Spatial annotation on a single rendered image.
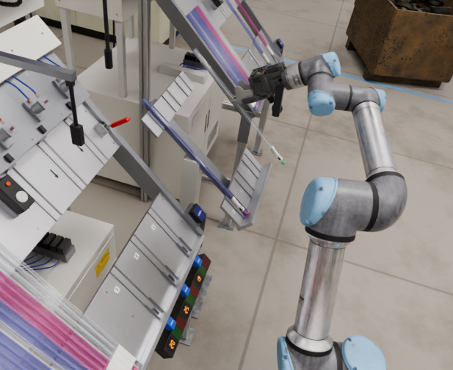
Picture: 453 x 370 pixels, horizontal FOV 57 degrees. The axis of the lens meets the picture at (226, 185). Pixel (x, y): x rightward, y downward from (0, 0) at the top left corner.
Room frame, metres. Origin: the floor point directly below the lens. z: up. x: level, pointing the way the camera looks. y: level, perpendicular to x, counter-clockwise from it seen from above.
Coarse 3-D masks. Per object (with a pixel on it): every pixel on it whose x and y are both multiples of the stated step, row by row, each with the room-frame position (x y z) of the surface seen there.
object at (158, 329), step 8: (200, 240) 0.84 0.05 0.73; (192, 248) 0.81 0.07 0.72; (192, 256) 0.77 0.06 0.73; (184, 264) 0.74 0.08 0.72; (184, 272) 0.71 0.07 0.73; (176, 280) 0.69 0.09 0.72; (184, 280) 0.68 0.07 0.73; (176, 288) 0.65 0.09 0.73; (176, 296) 0.63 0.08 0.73; (168, 304) 0.60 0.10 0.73; (168, 312) 0.58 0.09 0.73; (160, 320) 0.55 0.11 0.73; (160, 328) 0.53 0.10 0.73; (152, 336) 0.51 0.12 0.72; (160, 336) 0.51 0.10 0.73; (152, 344) 0.48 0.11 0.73; (144, 352) 0.46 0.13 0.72; (152, 352) 0.46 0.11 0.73; (144, 360) 0.44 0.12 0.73; (144, 368) 0.42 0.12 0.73
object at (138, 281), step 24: (144, 216) 0.79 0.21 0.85; (168, 216) 0.84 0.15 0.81; (144, 240) 0.72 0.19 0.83; (168, 240) 0.77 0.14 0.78; (192, 240) 0.84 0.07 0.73; (120, 264) 0.62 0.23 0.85; (144, 264) 0.66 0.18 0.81; (168, 264) 0.71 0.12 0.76; (120, 288) 0.57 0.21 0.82; (144, 288) 0.60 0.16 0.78; (168, 288) 0.65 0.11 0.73; (96, 312) 0.48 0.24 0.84; (120, 312) 0.52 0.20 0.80; (144, 312) 0.55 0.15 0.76; (120, 336) 0.47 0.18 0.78; (144, 336) 0.50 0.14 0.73
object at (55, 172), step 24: (72, 120) 0.85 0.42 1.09; (96, 120) 0.92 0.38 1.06; (48, 144) 0.75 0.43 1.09; (72, 144) 0.80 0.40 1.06; (96, 144) 0.85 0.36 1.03; (24, 168) 0.66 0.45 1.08; (48, 168) 0.70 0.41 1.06; (72, 168) 0.74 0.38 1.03; (96, 168) 0.79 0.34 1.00; (48, 192) 0.65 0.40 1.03; (72, 192) 0.69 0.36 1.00; (0, 216) 0.54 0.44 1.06; (24, 216) 0.57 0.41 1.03; (48, 216) 0.60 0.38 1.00; (0, 240) 0.49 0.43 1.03; (24, 240) 0.52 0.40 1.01
